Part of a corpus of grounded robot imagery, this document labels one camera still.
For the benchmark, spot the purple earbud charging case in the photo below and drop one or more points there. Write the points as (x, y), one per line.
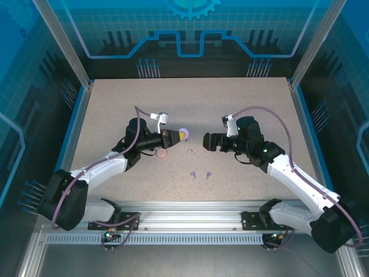
(185, 131)

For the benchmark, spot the pink earbud charging case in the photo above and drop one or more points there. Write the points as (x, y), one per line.
(162, 153)

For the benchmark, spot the small screw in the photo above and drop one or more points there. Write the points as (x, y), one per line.
(193, 174)
(208, 175)

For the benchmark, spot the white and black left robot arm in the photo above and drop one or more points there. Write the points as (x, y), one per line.
(98, 170)

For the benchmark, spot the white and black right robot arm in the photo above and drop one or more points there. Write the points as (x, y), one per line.
(299, 181)

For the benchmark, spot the connector board with LEDs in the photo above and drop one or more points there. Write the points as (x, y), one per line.
(276, 236)
(109, 236)

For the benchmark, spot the aluminium side rail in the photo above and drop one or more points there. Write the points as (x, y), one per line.
(308, 138)
(76, 130)

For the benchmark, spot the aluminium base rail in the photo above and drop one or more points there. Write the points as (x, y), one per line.
(187, 213)

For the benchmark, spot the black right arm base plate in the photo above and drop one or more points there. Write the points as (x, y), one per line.
(249, 221)

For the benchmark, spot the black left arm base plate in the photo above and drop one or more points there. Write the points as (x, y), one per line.
(129, 222)

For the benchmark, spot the aluminium frame post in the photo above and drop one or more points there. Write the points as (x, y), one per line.
(62, 43)
(314, 43)

